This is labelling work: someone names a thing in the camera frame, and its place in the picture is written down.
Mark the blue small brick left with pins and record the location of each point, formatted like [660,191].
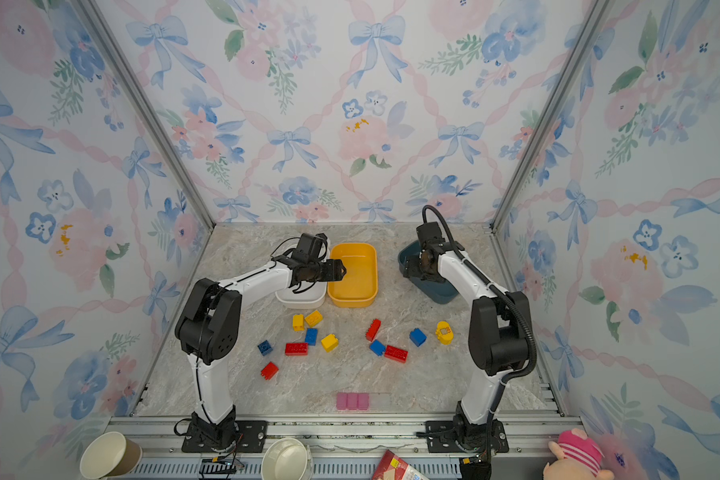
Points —
[264,348]

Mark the yellow curved lego piece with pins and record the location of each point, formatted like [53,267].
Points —
[444,333]

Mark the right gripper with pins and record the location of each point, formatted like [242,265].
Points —
[411,268]

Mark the yellow brick studs up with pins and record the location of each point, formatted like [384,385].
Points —
[314,319]

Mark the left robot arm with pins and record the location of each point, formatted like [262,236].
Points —
[208,326]

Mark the red snack box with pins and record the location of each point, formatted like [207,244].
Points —
[392,467]

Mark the red small brick front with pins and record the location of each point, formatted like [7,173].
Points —
[269,371]

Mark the pink block strip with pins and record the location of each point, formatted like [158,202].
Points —
[352,401]

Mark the pink plush toy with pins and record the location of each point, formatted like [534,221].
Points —
[577,456]

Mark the yellow plastic bin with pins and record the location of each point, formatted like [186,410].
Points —
[359,287]

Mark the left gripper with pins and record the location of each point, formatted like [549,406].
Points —
[335,270]

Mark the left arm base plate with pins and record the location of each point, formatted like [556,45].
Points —
[232,436]

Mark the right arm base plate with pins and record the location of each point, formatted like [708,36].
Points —
[455,436]

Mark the white plastic bin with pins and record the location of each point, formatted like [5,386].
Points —
[303,296]

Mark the yellow brick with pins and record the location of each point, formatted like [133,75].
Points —
[298,322]
[330,342]

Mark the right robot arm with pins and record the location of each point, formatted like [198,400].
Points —
[500,336]

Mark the dark teal plastic bin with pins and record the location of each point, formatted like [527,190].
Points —
[440,293]

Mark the brown paper cup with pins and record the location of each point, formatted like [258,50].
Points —
[111,454]

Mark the white paper cup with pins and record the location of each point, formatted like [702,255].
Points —
[287,459]

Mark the aluminium front rail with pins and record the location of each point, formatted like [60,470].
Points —
[526,433]

